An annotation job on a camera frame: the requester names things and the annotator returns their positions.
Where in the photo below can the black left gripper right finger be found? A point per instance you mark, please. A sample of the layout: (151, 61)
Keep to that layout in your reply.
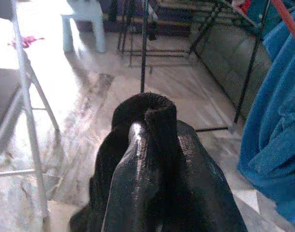
(210, 193)

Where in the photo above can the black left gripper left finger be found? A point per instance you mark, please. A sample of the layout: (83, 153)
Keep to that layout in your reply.
(135, 193)

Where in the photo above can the black garment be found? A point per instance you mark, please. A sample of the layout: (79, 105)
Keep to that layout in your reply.
(147, 104)

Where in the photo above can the pink plastic hanger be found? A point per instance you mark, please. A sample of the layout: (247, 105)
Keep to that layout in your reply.
(287, 19)

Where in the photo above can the blue shirt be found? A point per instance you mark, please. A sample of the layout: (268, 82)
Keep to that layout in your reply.
(277, 120)

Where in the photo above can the black metal drying rack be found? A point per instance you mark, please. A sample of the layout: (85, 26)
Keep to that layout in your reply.
(143, 60)

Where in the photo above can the white child chair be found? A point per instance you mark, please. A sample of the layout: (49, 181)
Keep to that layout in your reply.
(99, 31)

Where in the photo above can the magenta cloth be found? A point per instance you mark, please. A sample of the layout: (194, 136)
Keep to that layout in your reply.
(26, 41)

